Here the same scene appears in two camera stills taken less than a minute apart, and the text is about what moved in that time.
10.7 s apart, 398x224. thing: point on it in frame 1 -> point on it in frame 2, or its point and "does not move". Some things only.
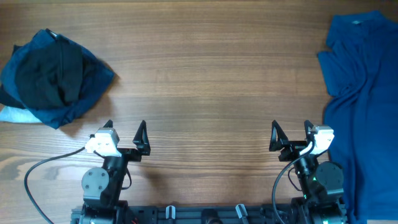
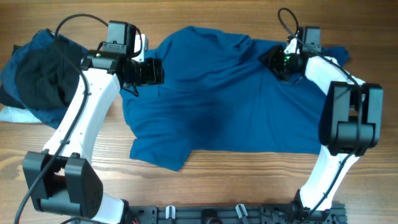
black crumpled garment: (50, 72) does not move
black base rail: (206, 214) does not move
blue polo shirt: (360, 65) -> (218, 96)
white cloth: (9, 114) does not move
